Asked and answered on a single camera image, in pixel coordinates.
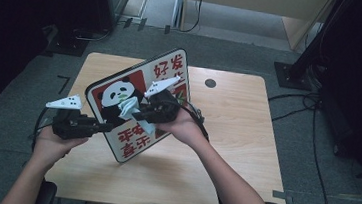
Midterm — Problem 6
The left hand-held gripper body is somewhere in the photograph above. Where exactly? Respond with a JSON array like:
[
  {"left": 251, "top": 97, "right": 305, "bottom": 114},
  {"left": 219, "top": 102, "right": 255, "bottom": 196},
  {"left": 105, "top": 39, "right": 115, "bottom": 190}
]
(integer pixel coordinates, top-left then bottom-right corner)
[{"left": 42, "top": 91, "right": 100, "bottom": 143}]

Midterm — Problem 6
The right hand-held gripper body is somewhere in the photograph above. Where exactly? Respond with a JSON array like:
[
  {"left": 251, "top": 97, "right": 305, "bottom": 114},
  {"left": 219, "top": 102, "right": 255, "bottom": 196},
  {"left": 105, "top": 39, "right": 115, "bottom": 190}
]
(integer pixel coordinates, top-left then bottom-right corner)
[{"left": 140, "top": 72, "right": 184, "bottom": 127}]

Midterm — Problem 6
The light blue wiping cloth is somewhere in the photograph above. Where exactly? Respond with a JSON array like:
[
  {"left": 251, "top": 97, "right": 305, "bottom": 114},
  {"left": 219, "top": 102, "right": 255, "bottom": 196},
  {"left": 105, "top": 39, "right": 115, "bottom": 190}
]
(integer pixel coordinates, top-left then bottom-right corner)
[{"left": 115, "top": 94, "right": 159, "bottom": 137}]

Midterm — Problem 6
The panda picture board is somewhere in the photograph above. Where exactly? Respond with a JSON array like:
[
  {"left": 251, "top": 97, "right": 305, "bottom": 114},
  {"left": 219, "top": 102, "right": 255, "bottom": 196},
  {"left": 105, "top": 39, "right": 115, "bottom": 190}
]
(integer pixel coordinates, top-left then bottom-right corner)
[{"left": 77, "top": 39, "right": 197, "bottom": 171}]

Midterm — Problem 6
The person's left hand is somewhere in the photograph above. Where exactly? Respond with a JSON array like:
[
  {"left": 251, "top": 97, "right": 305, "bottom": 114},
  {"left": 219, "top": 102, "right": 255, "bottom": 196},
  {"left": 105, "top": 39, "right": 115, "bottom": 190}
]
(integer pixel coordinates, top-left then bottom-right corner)
[{"left": 30, "top": 124, "right": 90, "bottom": 174}]

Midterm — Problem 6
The person's right hand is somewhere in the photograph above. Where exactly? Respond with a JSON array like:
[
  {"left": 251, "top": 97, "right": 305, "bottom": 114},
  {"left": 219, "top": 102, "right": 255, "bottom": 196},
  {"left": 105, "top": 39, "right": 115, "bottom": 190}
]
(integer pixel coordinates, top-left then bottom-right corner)
[{"left": 153, "top": 107, "right": 215, "bottom": 150}]

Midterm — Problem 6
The dark round table grommet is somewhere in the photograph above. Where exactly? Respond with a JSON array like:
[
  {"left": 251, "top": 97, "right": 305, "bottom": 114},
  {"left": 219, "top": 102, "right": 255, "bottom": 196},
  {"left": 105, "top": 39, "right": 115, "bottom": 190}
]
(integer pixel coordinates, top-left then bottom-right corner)
[{"left": 203, "top": 77, "right": 218, "bottom": 89}]

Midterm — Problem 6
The black floor stand base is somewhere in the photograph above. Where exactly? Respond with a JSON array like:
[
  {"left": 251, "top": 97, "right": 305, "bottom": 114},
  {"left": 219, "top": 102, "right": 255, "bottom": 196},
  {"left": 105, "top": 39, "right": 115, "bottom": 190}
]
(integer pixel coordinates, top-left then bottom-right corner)
[{"left": 44, "top": 23, "right": 92, "bottom": 59}]

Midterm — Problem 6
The grey floor tape strip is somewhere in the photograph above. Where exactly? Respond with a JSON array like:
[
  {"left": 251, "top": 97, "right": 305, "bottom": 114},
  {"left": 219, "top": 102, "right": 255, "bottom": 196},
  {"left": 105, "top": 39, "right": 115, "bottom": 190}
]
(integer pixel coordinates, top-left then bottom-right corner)
[{"left": 271, "top": 189, "right": 295, "bottom": 204}]

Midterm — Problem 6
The black stand pole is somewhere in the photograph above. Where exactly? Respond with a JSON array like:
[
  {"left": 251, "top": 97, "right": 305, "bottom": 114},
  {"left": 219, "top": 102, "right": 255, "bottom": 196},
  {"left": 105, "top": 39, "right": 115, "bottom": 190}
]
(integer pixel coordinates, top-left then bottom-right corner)
[{"left": 288, "top": 0, "right": 351, "bottom": 85}]

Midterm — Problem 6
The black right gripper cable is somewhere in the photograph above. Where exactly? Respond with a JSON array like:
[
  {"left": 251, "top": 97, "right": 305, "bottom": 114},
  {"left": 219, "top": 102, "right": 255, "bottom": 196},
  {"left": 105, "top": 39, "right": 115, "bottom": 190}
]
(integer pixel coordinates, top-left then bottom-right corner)
[{"left": 168, "top": 100, "right": 237, "bottom": 204}]

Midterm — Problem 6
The black hanging cable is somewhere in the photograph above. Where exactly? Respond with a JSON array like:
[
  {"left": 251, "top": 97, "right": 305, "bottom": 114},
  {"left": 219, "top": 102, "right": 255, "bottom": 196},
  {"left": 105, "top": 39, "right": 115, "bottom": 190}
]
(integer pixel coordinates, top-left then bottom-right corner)
[{"left": 179, "top": 0, "right": 205, "bottom": 35}]

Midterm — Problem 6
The black stand base plate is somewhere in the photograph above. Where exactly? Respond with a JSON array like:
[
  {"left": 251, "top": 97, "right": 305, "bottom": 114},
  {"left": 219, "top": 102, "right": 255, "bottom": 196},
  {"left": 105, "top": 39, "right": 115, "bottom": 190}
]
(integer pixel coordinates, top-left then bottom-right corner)
[{"left": 271, "top": 60, "right": 317, "bottom": 93}]

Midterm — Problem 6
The long black floor cable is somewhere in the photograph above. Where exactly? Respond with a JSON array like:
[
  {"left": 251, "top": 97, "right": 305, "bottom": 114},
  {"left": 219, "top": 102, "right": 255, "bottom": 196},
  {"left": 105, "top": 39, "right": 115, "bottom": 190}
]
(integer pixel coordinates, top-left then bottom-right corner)
[{"left": 303, "top": 104, "right": 346, "bottom": 204}]

